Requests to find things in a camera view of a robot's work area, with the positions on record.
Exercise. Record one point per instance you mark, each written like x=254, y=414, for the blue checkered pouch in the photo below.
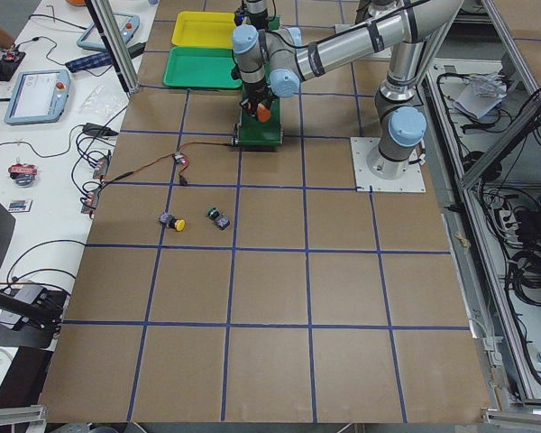
x=89, y=62

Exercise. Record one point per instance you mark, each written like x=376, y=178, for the green push button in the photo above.
x=218, y=218

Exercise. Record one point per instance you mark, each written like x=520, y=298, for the small controller circuit board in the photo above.
x=180, y=158

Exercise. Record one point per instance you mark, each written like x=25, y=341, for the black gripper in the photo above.
x=254, y=94

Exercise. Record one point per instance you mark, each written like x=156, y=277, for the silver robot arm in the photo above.
x=257, y=13
x=395, y=40

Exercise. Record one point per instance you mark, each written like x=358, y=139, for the green conveyor belt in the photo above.
x=248, y=132

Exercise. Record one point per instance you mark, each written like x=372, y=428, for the clear plastic bag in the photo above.
x=101, y=101

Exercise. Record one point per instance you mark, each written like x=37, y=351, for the yellow plastic tray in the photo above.
x=203, y=30

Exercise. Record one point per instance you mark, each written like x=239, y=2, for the yellow push button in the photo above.
x=172, y=222

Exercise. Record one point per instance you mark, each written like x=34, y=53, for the near blue teach pendant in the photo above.
x=39, y=97

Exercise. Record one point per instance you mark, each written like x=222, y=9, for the black power adapter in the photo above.
x=136, y=50

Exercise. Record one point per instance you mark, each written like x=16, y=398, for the labelled orange cylinder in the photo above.
x=259, y=114

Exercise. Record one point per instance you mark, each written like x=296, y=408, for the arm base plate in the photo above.
x=373, y=173

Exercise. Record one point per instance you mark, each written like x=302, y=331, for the green plastic tray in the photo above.
x=200, y=68

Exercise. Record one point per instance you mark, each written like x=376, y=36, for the aluminium frame post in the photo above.
x=104, y=20

